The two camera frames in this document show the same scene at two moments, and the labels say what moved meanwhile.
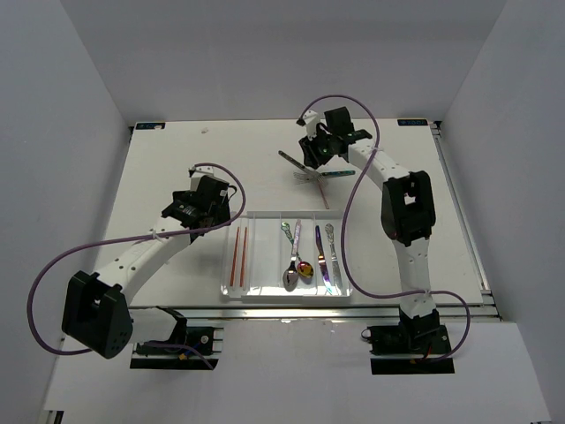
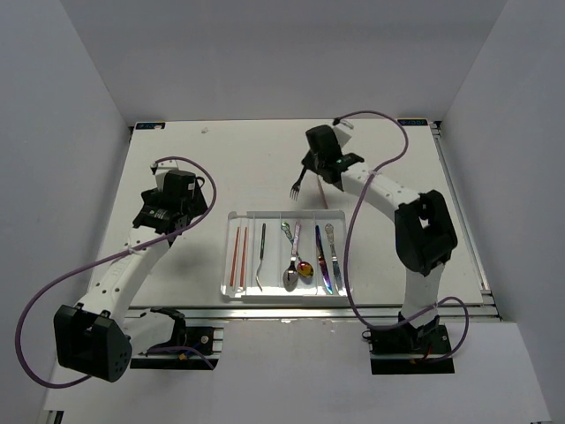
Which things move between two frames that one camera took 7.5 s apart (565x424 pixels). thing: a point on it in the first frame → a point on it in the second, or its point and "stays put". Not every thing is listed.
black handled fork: x=305 y=172 → x=261 y=256
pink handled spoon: x=290 y=276 stays put
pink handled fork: x=322 y=183 stays put
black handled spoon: x=290 y=276 stays put
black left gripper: x=222 y=212 → x=197 y=205
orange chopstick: x=233 y=266 stays put
